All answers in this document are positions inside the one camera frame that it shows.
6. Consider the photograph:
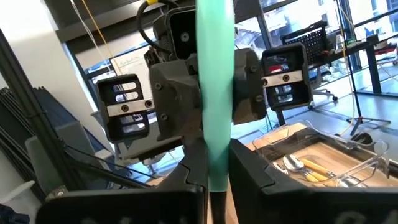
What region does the grey fabric office chair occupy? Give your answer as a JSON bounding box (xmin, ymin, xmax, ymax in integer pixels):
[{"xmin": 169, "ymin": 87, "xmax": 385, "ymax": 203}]
[{"xmin": 24, "ymin": 120, "xmax": 84, "ymax": 194}]

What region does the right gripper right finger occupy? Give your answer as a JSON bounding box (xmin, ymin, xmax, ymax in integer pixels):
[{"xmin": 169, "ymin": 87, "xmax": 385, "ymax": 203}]
[{"xmin": 229, "ymin": 139, "xmax": 398, "ymax": 224}]

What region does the black office chair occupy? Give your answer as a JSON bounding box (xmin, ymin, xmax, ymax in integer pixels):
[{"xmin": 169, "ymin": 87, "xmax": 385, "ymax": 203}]
[{"xmin": 308, "ymin": 65, "xmax": 339, "ymax": 110}]

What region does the camouflage cap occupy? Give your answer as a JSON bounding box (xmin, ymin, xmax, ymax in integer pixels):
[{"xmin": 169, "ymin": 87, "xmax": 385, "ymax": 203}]
[{"xmin": 45, "ymin": 185, "xmax": 68, "ymax": 200}]

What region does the silver spoon orange handle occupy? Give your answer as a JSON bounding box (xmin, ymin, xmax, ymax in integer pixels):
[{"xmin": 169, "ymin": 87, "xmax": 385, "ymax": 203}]
[
  {"xmin": 282, "ymin": 154, "xmax": 336, "ymax": 179},
  {"xmin": 303, "ymin": 170, "xmax": 369, "ymax": 189}
]

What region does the black side desk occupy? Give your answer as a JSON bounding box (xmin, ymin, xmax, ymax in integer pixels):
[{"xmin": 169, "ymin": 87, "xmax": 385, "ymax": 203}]
[{"xmin": 310, "ymin": 33, "xmax": 398, "ymax": 98}]

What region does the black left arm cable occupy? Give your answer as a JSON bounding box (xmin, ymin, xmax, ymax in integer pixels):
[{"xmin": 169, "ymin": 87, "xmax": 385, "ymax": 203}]
[{"xmin": 136, "ymin": 0, "xmax": 175, "ymax": 54}]

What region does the clear plastic bin with handles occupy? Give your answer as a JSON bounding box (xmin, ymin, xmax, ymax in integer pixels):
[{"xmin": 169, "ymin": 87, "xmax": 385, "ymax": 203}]
[{"xmin": 251, "ymin": 119, "xmax": 390, "ymax": 189}]

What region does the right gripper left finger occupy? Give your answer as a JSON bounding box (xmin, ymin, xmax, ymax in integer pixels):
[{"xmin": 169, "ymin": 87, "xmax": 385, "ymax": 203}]
[{"xmin": 35, "ymin": 138, "xmax": 208, "ymax": 224}]

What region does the silver spoon mint handle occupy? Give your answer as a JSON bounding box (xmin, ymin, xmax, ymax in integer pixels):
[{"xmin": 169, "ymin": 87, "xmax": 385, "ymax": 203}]
[{"xmin": 195, "ymin": 0, "xmax": 236, "ymax": 224}]

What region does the black pegboard panel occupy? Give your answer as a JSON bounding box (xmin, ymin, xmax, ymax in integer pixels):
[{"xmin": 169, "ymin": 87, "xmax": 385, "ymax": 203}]
[{"xmin": 281, "ymin": 20, "xmax": 328, "ymax": 65}]

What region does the large glass window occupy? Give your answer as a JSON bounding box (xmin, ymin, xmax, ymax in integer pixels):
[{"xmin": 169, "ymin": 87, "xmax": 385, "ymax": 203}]
[{"xmin": 62, "ymin": 0, "xmax": 398, "ymax": 141}]

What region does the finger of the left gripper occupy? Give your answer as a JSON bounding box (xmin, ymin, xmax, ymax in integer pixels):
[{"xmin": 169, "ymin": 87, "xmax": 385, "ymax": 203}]
[
  {"xmin": 233, "ymin": 47, "xmax": 267, "ymax": 125},
  {"xmin": 149, "ymin": 55, "xmax": 205, "ymax": 141}
]

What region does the black tripod stand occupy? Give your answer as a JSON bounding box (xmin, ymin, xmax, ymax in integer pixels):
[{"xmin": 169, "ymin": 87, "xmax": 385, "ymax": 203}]
[{"xmin": 335, "ymin": 0, "xmax": 392, "ymax": 137}]

